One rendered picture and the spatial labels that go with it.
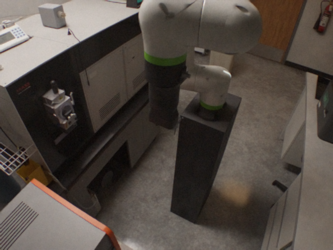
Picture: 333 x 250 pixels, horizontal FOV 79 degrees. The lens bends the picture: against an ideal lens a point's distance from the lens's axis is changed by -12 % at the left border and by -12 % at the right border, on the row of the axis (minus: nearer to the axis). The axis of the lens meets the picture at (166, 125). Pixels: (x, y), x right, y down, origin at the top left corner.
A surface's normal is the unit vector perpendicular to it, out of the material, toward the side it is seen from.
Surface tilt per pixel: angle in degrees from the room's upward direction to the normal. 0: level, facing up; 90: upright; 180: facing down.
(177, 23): 79
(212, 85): 88
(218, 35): 92
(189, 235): 0
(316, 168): 0
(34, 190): 0
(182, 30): 93
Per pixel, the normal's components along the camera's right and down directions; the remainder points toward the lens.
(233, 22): -0.29, 0.22
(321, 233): 0.04, -0.71
